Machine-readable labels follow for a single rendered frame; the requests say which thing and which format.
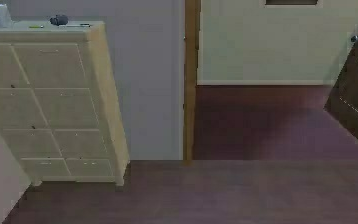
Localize dark brown room door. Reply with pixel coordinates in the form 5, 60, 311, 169
323, 9, 358, 151

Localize beige chest of drawers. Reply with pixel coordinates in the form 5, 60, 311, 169
0, 20, 131, 188

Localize dark round alarm clock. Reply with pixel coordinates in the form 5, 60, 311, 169
49, 14, 70, 27

